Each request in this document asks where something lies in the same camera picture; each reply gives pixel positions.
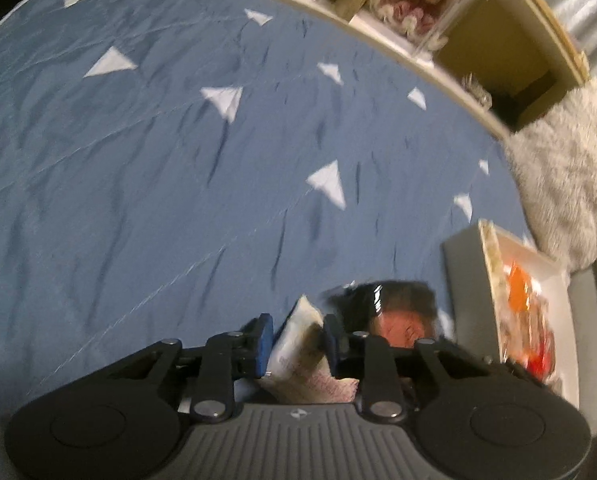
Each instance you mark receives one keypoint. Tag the black mooncake pack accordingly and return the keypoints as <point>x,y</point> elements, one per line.
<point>399,311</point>

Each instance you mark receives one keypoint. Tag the wooden bedside shelf unit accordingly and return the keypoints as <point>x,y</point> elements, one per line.
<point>508,61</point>

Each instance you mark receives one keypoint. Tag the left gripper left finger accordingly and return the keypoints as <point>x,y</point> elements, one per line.
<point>226,358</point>

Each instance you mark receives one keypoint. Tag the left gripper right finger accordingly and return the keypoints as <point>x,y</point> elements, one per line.
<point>368,359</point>

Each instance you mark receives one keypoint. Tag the white printed snack packet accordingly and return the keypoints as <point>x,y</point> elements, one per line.
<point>298,371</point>

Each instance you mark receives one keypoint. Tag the white shallow cardboard tray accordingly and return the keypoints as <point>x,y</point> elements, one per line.
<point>473,305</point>

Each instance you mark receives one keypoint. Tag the pink-dress doll display case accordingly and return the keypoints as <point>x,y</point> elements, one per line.
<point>420,27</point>

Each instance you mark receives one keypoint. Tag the grey mattress edge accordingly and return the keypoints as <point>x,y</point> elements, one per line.
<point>596,344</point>

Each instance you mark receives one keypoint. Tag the red cracker pack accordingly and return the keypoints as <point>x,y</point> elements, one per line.
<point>538,353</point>

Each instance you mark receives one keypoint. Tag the orange cracker pack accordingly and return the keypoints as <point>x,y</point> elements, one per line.
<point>522,295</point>

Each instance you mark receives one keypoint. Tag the white fluffy pillow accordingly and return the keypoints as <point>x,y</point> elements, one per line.
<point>554,163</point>

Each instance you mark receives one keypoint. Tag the cream pastry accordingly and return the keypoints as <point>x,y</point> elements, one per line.
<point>494,263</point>

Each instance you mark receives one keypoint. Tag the small grey trinket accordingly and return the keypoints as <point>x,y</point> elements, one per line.
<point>471,85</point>

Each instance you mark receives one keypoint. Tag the blue quilted triangle blanket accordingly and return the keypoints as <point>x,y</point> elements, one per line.
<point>174,168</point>

